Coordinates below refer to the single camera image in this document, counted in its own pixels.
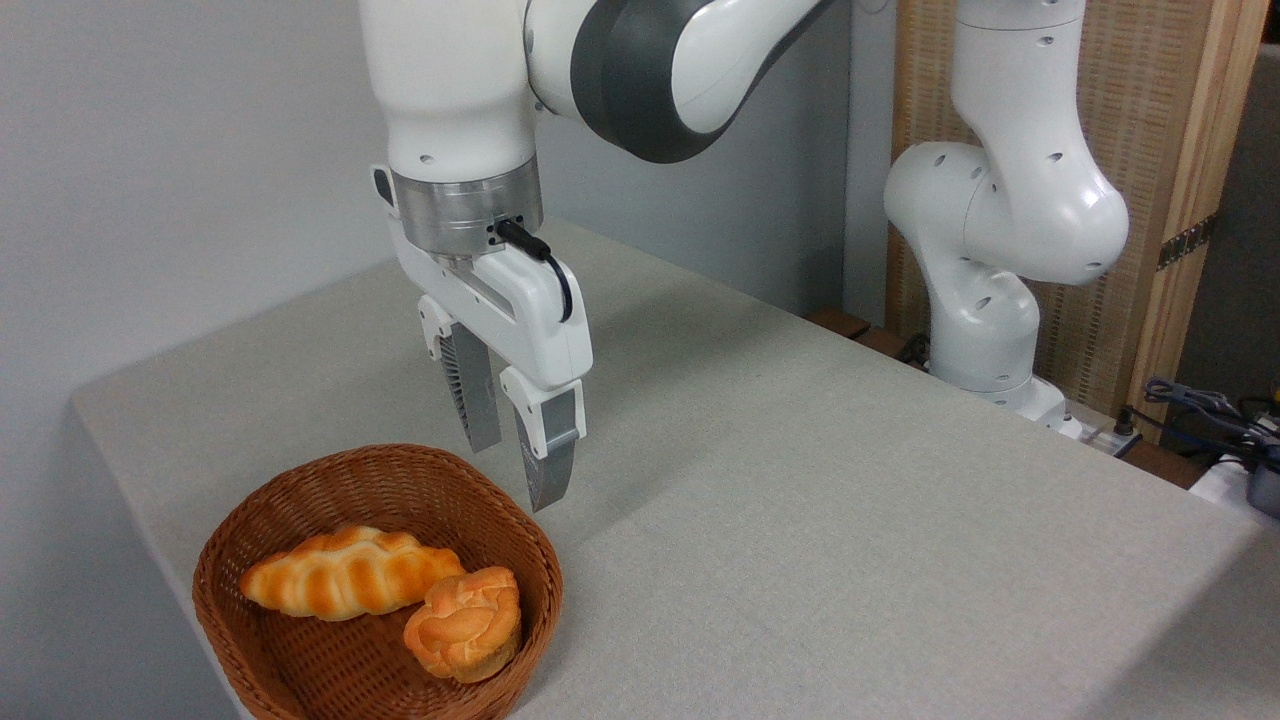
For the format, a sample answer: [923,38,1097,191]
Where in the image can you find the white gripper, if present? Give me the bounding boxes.
[372,165,594,514]

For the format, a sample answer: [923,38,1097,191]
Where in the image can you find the round knotted bread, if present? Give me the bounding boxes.
[403,566,523,684]

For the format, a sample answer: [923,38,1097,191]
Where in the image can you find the long braided bread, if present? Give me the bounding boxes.
[240,525,468,622]

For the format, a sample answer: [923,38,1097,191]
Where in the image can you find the brown wicker basket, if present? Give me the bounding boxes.
[192,444,564,720]

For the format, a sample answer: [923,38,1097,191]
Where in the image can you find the metal screen hinge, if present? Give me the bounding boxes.
[1157,212,1219,272]

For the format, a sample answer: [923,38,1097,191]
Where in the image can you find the wooden rattan screen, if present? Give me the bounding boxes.
[885,0,1273,443]

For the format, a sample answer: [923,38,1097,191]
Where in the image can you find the white box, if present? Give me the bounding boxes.
[1188,453,1280,529]

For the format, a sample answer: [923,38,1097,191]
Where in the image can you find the blue-grey device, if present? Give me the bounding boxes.
[1246,445,1280,519]

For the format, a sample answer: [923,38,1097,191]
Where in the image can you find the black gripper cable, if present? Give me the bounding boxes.
[497,219,575,324]

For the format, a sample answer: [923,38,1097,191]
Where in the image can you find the tangled dark cables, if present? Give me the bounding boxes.
[1115,376,1280,471]

